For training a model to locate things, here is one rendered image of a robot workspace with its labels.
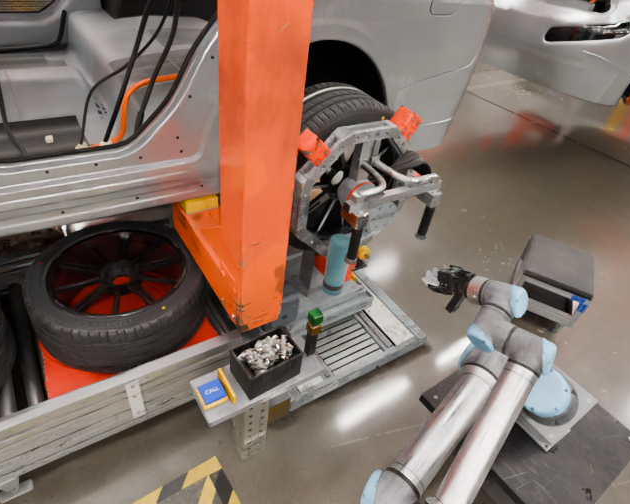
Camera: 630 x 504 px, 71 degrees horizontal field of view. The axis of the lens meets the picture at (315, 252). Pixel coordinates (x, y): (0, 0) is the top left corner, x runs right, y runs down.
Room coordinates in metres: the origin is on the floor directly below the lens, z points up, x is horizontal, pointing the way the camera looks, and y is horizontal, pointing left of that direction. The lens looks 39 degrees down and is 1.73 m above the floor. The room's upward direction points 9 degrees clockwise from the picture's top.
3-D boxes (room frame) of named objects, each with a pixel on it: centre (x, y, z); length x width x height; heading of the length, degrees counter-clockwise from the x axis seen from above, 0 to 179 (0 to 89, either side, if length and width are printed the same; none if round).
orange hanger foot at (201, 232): (1.36, 0.41, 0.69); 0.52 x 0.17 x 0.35; 38
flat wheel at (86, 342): (1.22, 0.75, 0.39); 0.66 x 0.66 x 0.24
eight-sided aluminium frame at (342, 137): (1.49, -0.12, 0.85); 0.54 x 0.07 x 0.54; 128
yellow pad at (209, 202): (1.50, 0.51, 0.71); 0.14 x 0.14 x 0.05; 38
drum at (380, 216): (1.43, -0.16, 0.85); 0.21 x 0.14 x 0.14; 38
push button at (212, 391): (0.78, 0.25, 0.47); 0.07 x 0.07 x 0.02; 38
